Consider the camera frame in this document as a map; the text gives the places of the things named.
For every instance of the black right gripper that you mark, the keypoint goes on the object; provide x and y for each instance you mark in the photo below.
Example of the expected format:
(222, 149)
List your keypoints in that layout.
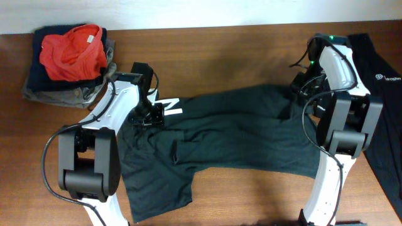
(298, 88)

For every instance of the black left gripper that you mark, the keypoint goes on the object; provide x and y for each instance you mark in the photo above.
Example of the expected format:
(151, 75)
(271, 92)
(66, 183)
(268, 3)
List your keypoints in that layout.
(157, 119)

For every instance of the dark green Nike t-shirt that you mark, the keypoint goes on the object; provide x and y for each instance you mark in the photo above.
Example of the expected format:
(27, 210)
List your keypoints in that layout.
(260, 127)

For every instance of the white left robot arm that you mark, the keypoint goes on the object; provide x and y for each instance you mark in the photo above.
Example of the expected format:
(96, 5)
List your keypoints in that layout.
(88, 166)

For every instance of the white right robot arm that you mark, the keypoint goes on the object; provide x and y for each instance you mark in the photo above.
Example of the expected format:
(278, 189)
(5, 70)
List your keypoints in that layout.
(346, 126)

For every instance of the grey folded garment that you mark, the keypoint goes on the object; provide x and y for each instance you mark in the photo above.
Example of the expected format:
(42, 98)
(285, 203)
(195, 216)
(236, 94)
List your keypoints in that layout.
(81, 97)

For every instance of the black garment with white logo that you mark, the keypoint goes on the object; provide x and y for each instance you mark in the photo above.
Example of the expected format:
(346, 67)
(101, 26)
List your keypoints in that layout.
(383, 81)

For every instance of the red folded garment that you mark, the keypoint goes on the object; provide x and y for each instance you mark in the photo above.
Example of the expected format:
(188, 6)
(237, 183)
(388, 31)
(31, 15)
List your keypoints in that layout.
(75, 56)

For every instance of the navy folded garment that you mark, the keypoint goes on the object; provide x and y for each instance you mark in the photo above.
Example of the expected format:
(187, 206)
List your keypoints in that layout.
(38, 79)

